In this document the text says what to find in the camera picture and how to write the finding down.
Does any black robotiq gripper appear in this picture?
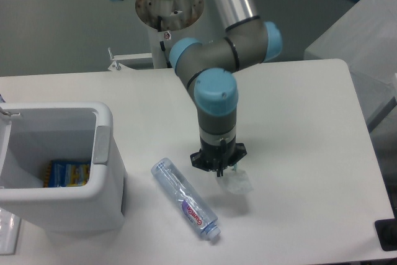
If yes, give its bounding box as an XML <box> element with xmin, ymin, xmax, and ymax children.
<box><xmin>190</xmin><ymin>138</ymin><xmax>247</xmax><ymax>177</ymax></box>

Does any clear plastic wrapper with green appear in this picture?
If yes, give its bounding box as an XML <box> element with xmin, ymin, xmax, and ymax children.
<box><xmin>216</xmin><ymin>164</ymin><xmax>254</xmax><ymax>195</ymax></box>

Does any clear plastic water bottle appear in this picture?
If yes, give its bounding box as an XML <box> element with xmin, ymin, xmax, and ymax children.
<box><xmin>151</xmin><ymin>158</ymin><xmax>221</xmax><ymax>241</ymax></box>

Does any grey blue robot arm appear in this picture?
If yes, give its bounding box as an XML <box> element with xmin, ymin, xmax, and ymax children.
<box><xmin>113</xmin><ymin>0</ymin><xmax>283</xmax><ymax>176</ymax></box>

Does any white plastic trash can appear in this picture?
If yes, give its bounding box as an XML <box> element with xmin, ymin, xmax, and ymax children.
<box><xmin>1</xmin><ymin>102</ymin><xmax>127</xmax><ymax>232</ymax></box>

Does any blue yellow snack packet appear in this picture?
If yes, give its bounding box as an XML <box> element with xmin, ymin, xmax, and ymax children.
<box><xmin>43</xmin><ymin>159</ymin><xmax>91</xmax><ymax>188</ymax></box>

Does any black device at table edge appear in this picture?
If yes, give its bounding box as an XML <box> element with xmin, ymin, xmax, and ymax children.
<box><xmin>375</xmin><ymin>218</ymin><xmax>396</xmax><ymax>251</ymax></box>

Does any white covered side table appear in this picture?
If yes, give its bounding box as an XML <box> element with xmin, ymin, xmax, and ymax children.
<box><xmin>304</xmin><ymin>0</ymin><xmax>396</xmax><ymax>131</ymax></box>

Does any white pedestal base bracket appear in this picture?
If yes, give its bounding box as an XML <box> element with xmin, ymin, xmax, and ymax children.
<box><xmin>107</xmin><ymin>47</ymin><xmax>154</xmax><ymax>71</ymax></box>

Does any black cable on pedestal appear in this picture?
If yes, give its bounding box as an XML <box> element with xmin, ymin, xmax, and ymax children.
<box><xmin>156</xmin><ymin>16</ymin><xmax>172</xmax><ymax>69</ymax></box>

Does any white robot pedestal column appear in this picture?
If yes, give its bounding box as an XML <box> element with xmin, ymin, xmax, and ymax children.
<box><xmin>135</xmin><ymin>0</ymin><xmax>204</xmax><ymax>68</ymax></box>

